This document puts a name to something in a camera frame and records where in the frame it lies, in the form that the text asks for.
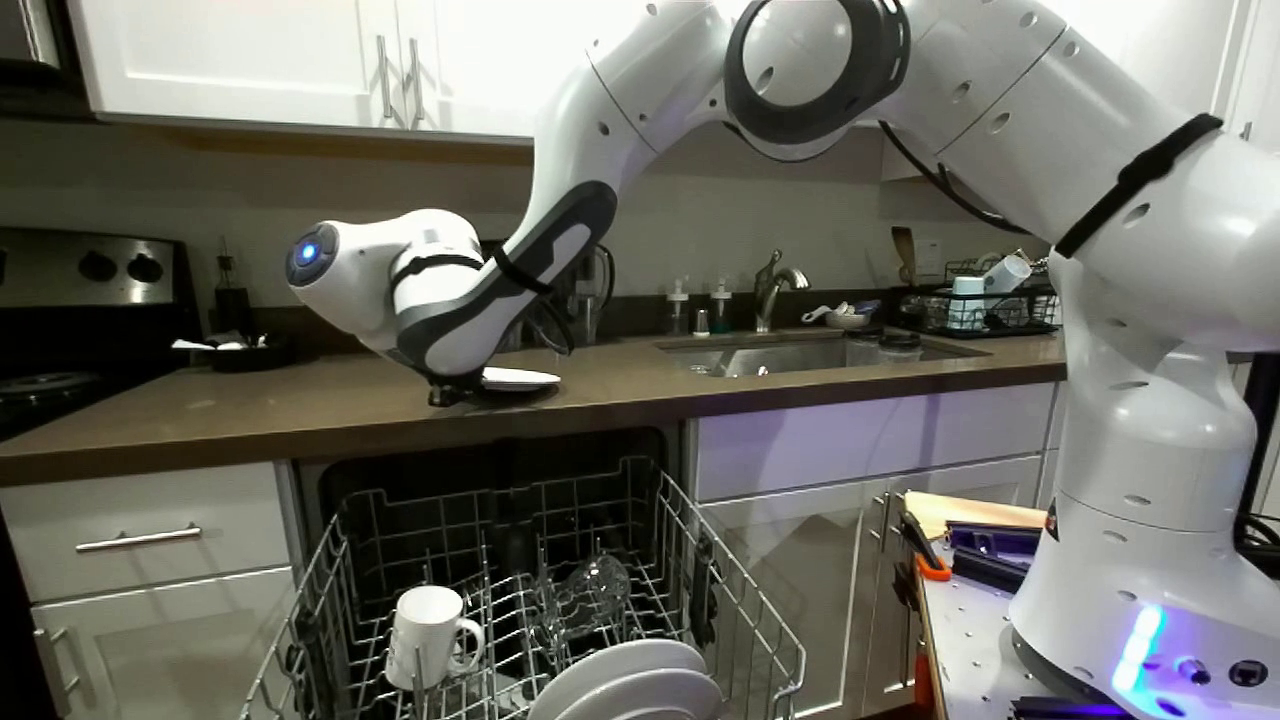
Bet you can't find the steel kitchen sink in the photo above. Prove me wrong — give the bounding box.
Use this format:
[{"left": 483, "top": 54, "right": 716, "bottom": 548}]
[{"left": 654, "top": 328, "right": 991, "bottom": 384}]

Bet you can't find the metal door handle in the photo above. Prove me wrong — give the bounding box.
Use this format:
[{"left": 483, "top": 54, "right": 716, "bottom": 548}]
[{"left": 37, "top": 619, "right": 89, "bottom": 707}]

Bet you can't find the white ceramic mug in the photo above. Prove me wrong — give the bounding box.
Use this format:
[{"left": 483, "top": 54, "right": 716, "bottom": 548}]
[{"left": 380, "top": 581, "right": 490, "bottom": 696}]

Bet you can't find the black pan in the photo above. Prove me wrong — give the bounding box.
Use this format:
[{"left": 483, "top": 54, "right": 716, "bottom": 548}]
[{"left": 169, "top": 331, "right": 314, "bottom": 376}]

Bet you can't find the black clamp tool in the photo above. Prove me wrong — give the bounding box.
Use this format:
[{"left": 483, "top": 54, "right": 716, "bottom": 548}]
[{"left": 940, "top": 519, "right": 1062, "bottom": 593}]

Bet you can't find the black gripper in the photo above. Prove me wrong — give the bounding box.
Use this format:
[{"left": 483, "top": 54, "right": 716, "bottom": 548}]
[{"left": 425, "top": 369, "right": 490, "bottom": 411}]

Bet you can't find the dishwasher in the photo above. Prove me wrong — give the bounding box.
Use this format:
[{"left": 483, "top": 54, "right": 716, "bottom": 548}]
[{"left": 288, "top": 419, "right": 697, "bottom": 720}]

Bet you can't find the orange handled tool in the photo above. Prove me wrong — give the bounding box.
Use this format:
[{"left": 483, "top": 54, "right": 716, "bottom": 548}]
[{"left": 902, "top": 504, "right": 960, "bottom": 589}]

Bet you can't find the wooden board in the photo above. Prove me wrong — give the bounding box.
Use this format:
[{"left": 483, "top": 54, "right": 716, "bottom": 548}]
[{"left": 902, "top": 488, "right": 1054, "bottom": 544}]

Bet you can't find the white box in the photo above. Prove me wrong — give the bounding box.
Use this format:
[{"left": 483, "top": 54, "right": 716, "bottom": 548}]
[{"left": 980, "top": 252, "right": 1041, "bottom": 302}]

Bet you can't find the wire dishwasher rack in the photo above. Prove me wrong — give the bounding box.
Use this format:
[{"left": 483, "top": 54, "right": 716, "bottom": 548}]
[{"left": 237, "top": 458, "right": 812, "bottom": 720}]

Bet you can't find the black steel stove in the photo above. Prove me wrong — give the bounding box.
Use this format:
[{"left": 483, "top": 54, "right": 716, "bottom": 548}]
[{"left": 0, "top": 223, "right": 201, "bottom": 440}]

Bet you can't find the dark dish brush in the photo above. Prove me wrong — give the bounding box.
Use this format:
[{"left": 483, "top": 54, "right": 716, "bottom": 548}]
[{"left": 887, "top": 223, "right": 923, "bottom": 291}]

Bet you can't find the white dinner plate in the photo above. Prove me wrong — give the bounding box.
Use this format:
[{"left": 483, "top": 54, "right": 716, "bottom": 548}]
[
  {"left": 563, "top": 663, "right": 727, "bottom": 720},
  {"left": 525, "top": 637, "right": 714, "bottom": 720},
  {"left": 476, "top": 366, "right": 563, "bottom": 401}
]

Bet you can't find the white sink base cabinet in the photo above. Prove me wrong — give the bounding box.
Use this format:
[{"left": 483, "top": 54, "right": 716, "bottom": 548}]
[{"left": 690, "top": 381, "right": 1071, "bottom": 720}]

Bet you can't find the metal cabinet handle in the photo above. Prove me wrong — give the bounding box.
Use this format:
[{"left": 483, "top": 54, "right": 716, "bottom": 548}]
[
  {"left": 400, "top": 27, "right": 442, "bottom": 132},
  {"left": 366, "top": 27, "right": 405, "bottom": 132}
]

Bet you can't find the clear drinking glass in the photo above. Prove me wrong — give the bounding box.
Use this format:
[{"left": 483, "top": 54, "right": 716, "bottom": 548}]
[{"left": 528, "top": 542, "right": 641, "bottom": 631}]

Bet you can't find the white lower cabinet door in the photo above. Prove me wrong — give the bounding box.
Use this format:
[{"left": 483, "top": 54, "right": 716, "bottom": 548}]
[{"left": 29, "top": 564, "right": 299, "bottom": 720}]

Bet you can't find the white drawer front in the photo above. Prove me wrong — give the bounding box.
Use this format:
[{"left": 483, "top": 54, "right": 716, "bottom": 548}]
[{"left": 0, "top": 459, "right": 297, "bottom": 607}]

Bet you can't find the black over-range microwave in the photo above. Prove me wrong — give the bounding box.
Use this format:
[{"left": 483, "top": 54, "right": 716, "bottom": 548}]
[{"left": 0, "top": 0, "right": 71, "bottom": 81}]

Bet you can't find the light dish cloth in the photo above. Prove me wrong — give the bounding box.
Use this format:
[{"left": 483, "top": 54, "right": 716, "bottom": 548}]
[{"left": 802, "top": 302, "right": 872, "bottom": 331}]

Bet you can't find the grey robot table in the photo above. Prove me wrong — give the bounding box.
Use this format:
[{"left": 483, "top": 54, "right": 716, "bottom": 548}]
[{"left": 911, "top": 564, "right": 1280, "bottom": 720}]

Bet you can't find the white upper cabinet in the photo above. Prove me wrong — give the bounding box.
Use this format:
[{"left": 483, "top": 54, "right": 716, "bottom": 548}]
[{"left": 61, "top": 0, "right": 631, "bottom": 148}]

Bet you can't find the chrome faucet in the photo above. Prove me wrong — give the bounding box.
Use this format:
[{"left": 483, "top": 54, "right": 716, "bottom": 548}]
[{"left": 744, "top": 252, "right": 812, "bottom": 337}]

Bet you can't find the metal drawer handle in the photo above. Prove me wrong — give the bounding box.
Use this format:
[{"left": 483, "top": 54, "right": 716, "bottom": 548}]
[{"left": 71, "top": 519, "right": 208, "bottom": 560}]

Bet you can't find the black dish drying rack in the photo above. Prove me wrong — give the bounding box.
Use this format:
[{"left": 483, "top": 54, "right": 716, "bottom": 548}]
[{"left": 894, "top": 273, "right": 1071, "bottom": 340}]

